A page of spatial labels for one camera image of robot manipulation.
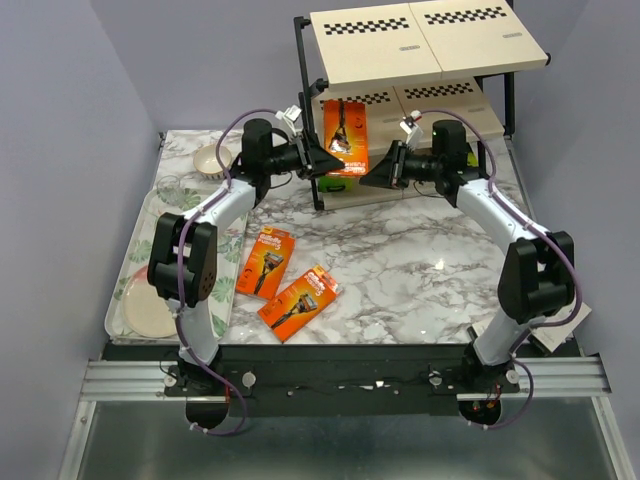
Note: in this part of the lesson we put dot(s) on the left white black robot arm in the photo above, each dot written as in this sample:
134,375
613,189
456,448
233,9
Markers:
184,256

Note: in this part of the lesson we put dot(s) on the white paper card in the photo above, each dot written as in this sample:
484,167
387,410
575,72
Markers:
545,338

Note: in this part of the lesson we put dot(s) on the aluminium black mounting rail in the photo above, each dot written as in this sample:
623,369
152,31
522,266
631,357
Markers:
339,380

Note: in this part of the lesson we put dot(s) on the pink white plate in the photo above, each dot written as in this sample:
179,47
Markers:
145,313

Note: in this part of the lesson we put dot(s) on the white bowl orange rim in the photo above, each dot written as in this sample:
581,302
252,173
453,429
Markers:
209,159

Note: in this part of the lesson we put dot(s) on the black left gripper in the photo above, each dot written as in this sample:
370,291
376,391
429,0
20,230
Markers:
314,160

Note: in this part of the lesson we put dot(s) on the beige black three-tier shelf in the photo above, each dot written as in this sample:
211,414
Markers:
459,56

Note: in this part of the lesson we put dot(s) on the clear drinking glass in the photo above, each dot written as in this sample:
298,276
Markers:
169,190

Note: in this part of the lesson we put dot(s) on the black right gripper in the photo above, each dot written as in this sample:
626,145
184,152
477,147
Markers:
389,171

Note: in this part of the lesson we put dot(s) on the white leaf-print tray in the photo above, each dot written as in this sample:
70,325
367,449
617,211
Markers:
138,254

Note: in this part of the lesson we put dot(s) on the orange Gillette Fusion5 box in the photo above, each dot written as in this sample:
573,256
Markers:
268,260

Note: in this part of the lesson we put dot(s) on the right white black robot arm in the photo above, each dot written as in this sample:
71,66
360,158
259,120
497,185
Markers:
538,276

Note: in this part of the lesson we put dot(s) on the black green razor box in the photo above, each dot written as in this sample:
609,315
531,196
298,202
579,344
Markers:
471,161
335,184

